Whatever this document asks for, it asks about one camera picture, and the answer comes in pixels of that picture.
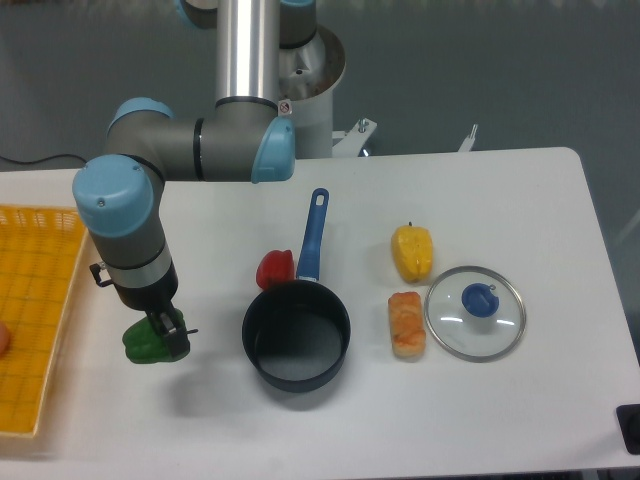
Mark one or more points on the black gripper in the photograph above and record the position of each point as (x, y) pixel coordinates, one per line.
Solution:
(156, 298)

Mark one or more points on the green bell pepper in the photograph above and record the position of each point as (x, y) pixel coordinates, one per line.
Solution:
(143, 344)

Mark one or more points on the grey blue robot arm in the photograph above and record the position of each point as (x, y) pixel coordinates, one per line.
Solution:
(118, 194)

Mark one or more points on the red bell pepper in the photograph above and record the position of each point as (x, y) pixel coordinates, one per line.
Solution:
(276, 267)

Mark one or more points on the yellow plastic basket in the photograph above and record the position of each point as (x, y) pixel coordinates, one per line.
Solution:
(41, 251)

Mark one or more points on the toasted bread loaf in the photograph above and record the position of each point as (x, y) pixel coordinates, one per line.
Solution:
(408, 336)

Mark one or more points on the yellow bell pepper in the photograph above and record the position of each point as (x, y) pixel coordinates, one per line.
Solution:
(412, 252)

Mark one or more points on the glass lid with blue knob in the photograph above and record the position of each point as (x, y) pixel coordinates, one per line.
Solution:
(475, 314)

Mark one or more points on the black table corner device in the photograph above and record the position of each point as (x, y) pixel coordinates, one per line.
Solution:
(629, 419)

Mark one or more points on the dark pot with blue handle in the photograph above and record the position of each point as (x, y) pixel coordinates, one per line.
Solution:
(296, 334)

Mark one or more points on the white table frame bracket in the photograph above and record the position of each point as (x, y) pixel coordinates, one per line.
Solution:
(354, 142)

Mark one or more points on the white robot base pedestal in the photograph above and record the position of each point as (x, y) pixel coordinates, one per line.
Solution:
(308, 76)

